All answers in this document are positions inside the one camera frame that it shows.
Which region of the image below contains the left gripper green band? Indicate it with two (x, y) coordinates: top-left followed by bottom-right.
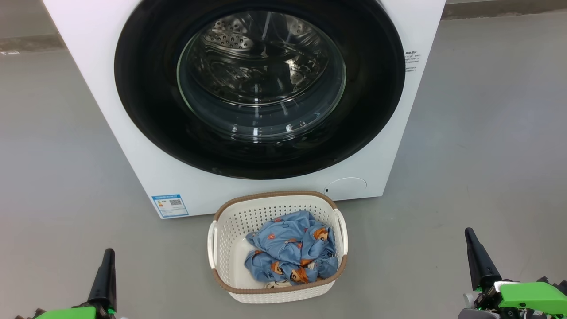
(16, 248), (118, 319)

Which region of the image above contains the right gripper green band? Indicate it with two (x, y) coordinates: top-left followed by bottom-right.
(458, 228), (567, 319)

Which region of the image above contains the black round washer door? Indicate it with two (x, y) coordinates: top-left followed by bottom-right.
(114, 0), (406, 180)

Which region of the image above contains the blue bear print garment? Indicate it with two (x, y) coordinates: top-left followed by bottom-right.
(245, 210), (339, 285)

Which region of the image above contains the white washing machine body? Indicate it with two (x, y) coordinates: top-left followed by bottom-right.
(42, 0), (447, 220)

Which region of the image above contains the stainless steel washing machine drum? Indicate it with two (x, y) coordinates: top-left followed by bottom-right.
(190, 11), (330, 107)

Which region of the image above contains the blue energy label sticker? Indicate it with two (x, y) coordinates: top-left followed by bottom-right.
(151, 194), (189, 218)

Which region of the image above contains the white perforated basket brown rim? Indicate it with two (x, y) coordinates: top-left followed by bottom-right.
(207, 191), (349, 304)

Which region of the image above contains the round drain filter cover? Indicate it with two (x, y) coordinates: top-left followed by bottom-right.
(326, 177), (367, 201)

